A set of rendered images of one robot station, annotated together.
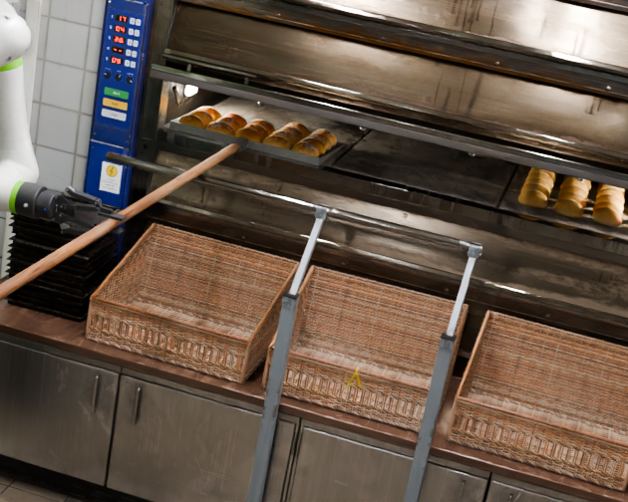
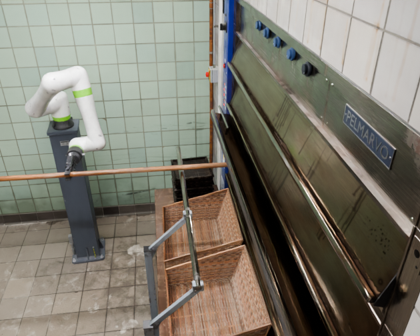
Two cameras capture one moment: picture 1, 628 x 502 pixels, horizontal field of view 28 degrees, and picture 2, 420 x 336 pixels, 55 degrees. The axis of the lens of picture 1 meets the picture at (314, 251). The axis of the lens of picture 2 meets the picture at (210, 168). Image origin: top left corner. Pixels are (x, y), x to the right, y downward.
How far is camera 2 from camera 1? 359 cm
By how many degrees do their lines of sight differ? 64
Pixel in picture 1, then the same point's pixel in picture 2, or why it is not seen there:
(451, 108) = (273, 185)
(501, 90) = (292, 187)
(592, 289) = not seen: outside the picture
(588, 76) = not seen: hidden behind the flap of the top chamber
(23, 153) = (89, 135)
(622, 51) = (329, 193)
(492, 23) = (287, 131)
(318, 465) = not seen: outside the picture
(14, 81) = (79, 103)
